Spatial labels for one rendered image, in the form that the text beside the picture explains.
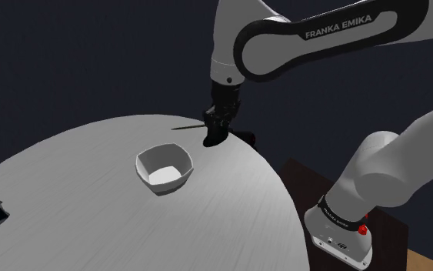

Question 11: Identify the black object with red mark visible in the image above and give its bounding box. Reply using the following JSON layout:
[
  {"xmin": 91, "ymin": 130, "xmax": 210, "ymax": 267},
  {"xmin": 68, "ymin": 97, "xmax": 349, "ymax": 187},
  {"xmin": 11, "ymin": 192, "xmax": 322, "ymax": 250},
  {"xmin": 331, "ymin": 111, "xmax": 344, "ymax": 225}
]
[{"xmin": 229, "ymin": 129, "xmax": 257, "ymax": 148}]

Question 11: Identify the thin dark pencil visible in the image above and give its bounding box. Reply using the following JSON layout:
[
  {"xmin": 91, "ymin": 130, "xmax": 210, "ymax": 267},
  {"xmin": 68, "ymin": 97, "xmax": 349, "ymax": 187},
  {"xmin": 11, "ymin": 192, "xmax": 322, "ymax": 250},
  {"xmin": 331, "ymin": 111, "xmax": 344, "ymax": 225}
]
[{"xmin": 171, "ymin": 124, "xmax": 207, "ymax": 131}]

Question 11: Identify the white angular bowl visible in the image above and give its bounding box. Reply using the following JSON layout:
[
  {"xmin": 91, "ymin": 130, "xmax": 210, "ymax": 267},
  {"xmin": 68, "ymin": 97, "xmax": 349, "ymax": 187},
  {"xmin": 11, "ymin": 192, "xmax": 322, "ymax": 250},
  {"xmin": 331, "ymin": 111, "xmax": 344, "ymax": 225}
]
[{"xmin": 135, "ymin": 142, "xmax": 195, "ymax": 196}]

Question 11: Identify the round grey table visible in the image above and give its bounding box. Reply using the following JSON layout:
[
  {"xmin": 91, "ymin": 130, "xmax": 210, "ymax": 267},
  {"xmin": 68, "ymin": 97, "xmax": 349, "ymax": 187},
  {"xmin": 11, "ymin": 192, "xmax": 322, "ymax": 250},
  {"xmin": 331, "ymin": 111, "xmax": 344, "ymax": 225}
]
[{"xmin": 0, "ymin": 114, "xmax": 311, "ymax": 271}]

